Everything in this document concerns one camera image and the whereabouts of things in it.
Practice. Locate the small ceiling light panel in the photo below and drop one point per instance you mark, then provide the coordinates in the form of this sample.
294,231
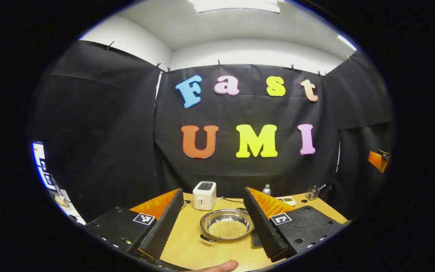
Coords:
347,42

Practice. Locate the black induction cooktop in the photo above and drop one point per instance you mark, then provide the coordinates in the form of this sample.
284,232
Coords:
257,240

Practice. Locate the bright computer screen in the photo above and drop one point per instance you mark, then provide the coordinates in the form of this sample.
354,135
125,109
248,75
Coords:
38,155

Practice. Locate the stainless steel pot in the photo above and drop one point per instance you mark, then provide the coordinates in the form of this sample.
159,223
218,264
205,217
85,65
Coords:
217,218

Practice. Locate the cluttered white side desk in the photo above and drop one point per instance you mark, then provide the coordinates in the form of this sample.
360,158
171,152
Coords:
66,206

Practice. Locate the large ceiling light panel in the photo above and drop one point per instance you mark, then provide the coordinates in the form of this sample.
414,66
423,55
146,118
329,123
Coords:
236,5

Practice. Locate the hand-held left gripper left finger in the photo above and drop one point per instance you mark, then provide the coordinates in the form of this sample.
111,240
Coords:
164,226

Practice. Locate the white divided grain tray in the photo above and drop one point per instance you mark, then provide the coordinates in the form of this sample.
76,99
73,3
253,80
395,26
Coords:
287,201

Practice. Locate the pile of yellow soybeans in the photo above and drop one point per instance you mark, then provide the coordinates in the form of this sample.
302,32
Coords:
227,229

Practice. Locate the silver drink bottle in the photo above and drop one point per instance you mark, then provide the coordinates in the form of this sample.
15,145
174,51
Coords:
266,190

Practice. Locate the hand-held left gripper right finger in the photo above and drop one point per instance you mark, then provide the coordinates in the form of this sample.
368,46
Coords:
263,226

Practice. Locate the white toaster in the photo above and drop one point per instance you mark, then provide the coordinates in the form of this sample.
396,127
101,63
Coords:
204,196

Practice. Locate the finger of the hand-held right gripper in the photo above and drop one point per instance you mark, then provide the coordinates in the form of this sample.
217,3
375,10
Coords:
376,160

